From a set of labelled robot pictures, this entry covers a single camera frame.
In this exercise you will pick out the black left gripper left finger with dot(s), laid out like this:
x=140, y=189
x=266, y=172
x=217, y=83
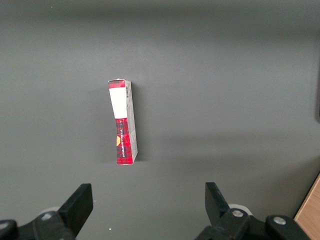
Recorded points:
x=72, y=212

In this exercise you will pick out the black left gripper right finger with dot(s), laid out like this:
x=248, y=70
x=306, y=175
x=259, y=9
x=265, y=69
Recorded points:
x=220, y=220

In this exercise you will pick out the wooden two-drawer cabinet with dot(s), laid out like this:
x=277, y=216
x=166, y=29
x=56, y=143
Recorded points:
x=311, y=212

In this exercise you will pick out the red and grey carton box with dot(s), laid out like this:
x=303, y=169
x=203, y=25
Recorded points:
x=122, y=125

